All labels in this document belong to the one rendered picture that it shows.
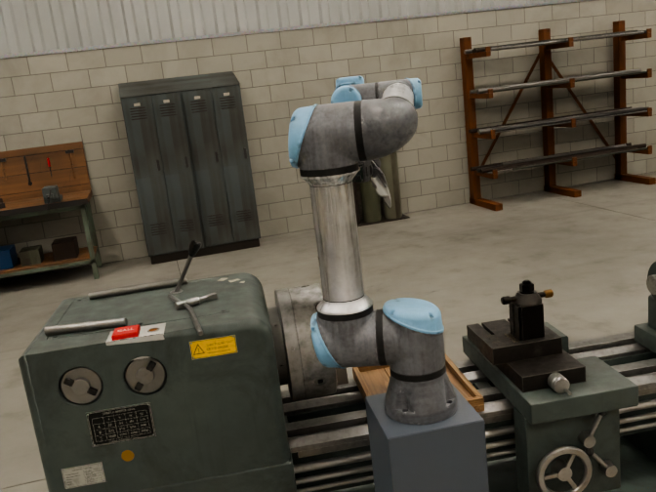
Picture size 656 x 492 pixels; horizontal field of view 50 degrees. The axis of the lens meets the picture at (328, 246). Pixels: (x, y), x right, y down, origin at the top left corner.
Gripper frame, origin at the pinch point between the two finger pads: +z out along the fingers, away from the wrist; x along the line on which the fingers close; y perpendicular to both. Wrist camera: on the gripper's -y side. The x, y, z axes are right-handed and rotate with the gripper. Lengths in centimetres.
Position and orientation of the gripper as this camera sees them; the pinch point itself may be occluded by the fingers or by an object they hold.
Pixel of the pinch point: (364, 208)
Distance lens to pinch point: 191.2
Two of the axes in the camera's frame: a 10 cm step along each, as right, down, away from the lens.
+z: 1.1, 9.7, 2.4
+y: -3.7, 2.6, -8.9
